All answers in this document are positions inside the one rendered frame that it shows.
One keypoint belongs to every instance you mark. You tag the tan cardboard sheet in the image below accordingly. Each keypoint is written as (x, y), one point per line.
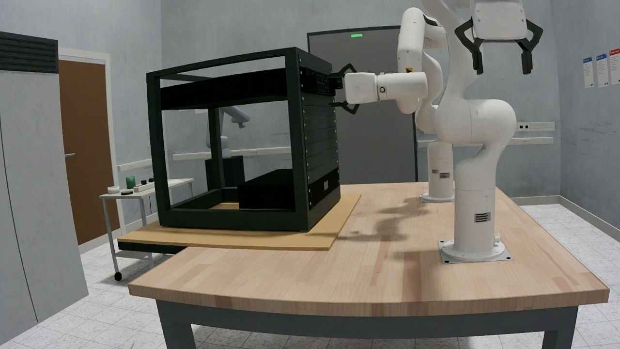
(321, 236)

